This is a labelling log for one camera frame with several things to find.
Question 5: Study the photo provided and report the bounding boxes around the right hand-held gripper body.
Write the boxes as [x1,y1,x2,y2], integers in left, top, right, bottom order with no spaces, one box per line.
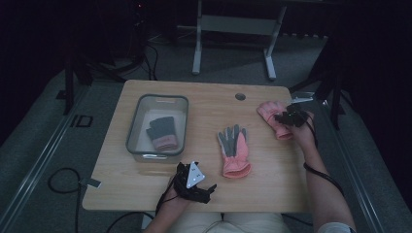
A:
[274,91,316,128]

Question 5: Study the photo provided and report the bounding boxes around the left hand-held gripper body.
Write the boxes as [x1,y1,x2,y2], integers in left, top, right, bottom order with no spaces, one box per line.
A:
[173,160,212,205]

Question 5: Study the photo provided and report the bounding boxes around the pink padded glove grey palm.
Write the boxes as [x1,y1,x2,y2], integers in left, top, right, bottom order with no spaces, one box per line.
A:
[217,123,253,180]
[257,100,293,141]

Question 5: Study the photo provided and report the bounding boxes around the grey pink knit glove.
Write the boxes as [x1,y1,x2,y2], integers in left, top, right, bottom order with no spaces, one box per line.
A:
[145,116,180,152]

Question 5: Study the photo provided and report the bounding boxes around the clear plastic storage container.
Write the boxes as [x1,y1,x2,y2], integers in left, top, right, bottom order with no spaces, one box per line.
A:
[125,93,189,164]

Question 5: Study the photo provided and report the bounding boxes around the person's right hand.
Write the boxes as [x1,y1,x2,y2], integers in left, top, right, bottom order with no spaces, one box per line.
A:
[289,111,317,150]

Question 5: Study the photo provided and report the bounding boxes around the person's left hand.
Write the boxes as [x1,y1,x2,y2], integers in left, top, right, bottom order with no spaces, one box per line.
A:
[160,185,192,212]

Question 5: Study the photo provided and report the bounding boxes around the person's legs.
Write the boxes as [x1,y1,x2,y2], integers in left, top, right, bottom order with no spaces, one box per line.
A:
[166,212,292,233]

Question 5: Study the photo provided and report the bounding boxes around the black metal stand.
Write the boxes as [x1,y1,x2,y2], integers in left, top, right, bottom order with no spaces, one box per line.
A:
[55,0,159,117]
[289,32,347,131]

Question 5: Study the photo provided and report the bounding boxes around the person's white sleeve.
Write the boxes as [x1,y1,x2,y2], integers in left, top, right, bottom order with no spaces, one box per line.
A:
[318,221,357,233]

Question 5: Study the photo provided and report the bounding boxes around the left hand-held gripper cable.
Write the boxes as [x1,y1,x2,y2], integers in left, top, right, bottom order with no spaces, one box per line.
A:
[154,177,178,216]

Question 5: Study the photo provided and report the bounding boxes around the hand-held gripper cable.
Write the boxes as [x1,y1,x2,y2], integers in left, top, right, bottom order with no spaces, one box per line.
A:
[154,177,178,216]
[302,111,346,197]

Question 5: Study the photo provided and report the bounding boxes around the right hand-held gripper cable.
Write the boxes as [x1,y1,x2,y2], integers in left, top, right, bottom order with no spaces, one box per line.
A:
[302,111,346,197]

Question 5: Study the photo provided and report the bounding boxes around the metal floor rail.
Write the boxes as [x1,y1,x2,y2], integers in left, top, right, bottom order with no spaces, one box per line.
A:
[322,99,388,233]
[0,85,90,233]

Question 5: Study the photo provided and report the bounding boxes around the white metal table frame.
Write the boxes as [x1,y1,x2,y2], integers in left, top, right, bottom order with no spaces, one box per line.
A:
[191,0,288,82]

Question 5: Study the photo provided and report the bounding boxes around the black floor cable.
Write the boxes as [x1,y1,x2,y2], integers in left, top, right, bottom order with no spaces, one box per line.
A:
[47,167,83,233]

